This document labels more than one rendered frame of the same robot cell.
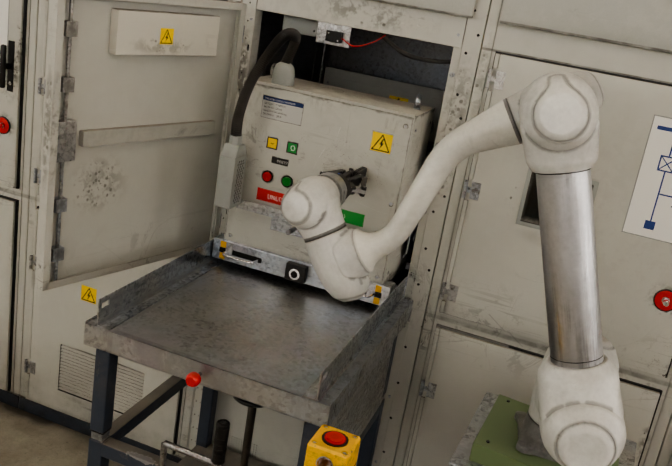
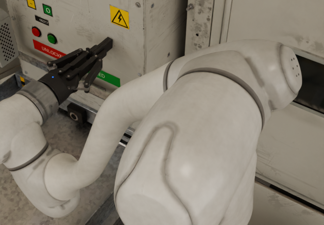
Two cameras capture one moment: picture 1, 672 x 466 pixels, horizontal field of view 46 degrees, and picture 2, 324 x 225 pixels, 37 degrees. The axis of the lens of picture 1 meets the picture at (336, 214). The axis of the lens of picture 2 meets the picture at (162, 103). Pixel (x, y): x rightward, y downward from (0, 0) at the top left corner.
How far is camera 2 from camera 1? 1.22 m
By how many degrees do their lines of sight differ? 30
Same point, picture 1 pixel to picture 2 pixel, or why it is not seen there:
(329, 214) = (15, 152)
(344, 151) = (89, 20)
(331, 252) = (26, 185)
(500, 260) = not seen: hidden behind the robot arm
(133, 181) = not seen: outside the picture
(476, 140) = (137, 114)
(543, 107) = (123, 205)
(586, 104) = (187, 213)
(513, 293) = (270, 150)
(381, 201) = (130, 70)
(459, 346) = not seen: hidden behind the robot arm
